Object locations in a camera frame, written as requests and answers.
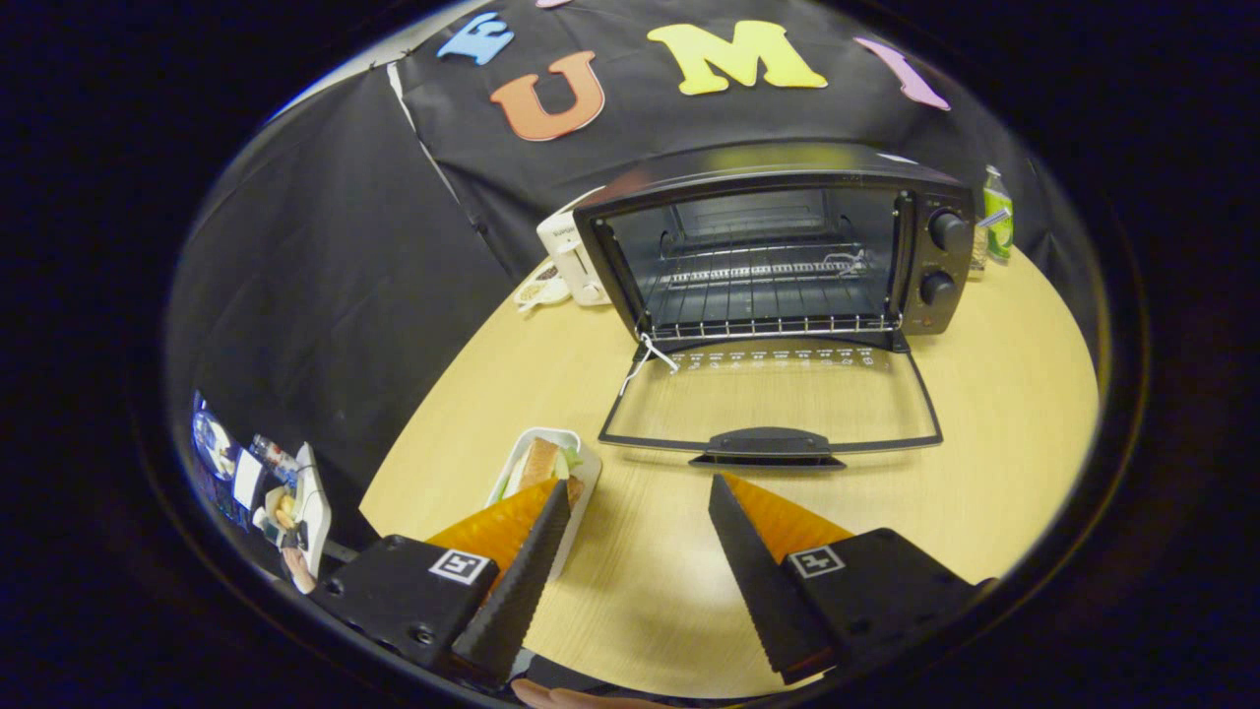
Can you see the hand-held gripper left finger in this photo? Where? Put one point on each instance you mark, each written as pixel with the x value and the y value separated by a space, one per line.
pixel 517 591

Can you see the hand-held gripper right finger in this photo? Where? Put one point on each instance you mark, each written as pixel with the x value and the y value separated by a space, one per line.
pixel 758 591

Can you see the toasted bread sandwich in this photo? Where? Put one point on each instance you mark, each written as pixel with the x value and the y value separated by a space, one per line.
pixel 539 463

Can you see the black toaster oven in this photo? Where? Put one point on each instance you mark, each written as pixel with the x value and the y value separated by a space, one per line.
pixel 768 162

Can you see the white rectangular food tray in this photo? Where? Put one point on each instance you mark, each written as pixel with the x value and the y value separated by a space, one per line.
pixel 591 463

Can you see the white pop-up toaster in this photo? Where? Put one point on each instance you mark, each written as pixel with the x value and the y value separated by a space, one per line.
pixel 566 246

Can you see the clutter of small items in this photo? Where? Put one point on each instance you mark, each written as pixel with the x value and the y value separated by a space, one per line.
pixel 300 502

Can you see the small white snack dish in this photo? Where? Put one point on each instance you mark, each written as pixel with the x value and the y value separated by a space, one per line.
pixel 541 290

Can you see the clear glass with straw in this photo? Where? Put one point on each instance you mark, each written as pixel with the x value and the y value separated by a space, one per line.
pixel 977 251

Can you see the green label drink bottle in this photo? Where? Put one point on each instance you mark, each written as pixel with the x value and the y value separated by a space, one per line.
pixel 999 231

